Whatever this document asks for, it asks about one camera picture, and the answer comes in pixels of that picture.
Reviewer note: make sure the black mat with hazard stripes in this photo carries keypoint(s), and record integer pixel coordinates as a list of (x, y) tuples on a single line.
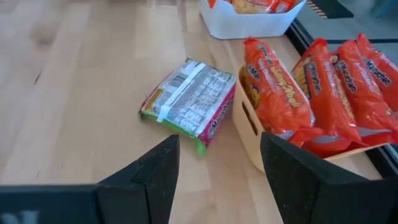
[(332, 9)]

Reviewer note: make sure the green lime chili ramen pack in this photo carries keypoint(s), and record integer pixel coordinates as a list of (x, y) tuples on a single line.
[(186, 99)]

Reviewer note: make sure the orange plastic bin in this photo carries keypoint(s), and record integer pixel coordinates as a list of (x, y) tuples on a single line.
[(245, 124)]

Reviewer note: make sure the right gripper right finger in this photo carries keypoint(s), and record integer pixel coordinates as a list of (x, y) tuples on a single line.
[(326, 202)]

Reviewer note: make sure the white plastic bin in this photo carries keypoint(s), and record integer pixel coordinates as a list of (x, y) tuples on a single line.
[(248, 26)]

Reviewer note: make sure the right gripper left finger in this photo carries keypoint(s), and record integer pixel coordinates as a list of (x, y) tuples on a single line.
[(140, 199)]

